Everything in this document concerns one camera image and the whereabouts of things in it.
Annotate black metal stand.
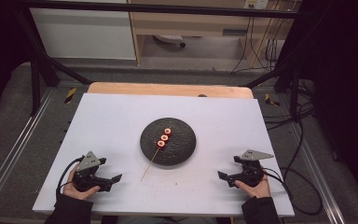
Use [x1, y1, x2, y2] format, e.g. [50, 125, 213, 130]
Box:
[12, 6, 92, 117]
[245, 8, 311, 123]

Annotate hand-held gripper cable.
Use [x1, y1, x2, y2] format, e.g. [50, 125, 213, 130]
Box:
[55, 156, 85, 206]
[260, 167, 324, 217]

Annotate white cabinet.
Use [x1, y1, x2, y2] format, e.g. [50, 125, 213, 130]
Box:
[29, 7, 137, 61]

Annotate black floor cables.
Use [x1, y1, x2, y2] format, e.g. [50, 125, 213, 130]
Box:
[262, 78, 317, 132]

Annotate right hand-held gripper cable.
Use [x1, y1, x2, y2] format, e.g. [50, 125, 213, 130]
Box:
[260, 167, 324, 217]

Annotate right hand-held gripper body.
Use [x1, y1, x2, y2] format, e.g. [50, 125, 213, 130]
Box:
[241, 149, 274, 189]

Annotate person's left hand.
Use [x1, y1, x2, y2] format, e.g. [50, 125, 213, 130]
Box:
[62, 162, 102, 201]

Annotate left hand-held gripper cable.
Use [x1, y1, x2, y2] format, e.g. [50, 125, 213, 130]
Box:
[55, 156, 85, 206]

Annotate person's right hand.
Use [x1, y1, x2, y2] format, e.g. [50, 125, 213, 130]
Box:
[234, 169, 271, 199]

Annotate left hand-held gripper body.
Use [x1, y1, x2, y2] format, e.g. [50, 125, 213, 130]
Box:
[72, 150, 103, 193]

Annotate white board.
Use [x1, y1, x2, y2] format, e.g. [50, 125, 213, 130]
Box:
[32, 92, 296, 217]

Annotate wooden table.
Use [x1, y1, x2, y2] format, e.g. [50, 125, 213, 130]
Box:
[87, 81, 255, 100]

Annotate white chair base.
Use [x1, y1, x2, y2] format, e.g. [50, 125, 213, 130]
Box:
[153, 35, 186, 49]

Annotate bamboo skewer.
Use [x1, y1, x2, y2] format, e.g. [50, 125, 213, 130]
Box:
[140, 125, 172, 182]

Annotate light wooden desk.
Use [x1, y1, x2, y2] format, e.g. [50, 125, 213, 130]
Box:
[127, 0, 296, 68]

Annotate hanging black cables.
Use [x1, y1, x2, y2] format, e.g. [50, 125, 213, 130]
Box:
[231, 15, 282, 74]

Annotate black round plate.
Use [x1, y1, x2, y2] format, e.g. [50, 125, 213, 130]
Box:
[139, 117, 197, 167]

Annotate black metal crossbar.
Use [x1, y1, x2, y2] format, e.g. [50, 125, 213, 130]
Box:
[12, 0, 311, 19]

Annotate white wall socket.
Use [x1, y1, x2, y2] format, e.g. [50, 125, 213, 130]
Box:
[243, 0, 269, 9]

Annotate aluminium rail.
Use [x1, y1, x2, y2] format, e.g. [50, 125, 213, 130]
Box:
[287, 124, 346, 224]
[0, 88, 55, 213]

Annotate yellow black tape strip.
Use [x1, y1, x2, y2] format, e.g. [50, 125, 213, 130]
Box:
[264, 92, 281, 107]
[63, 87, 77, 105]

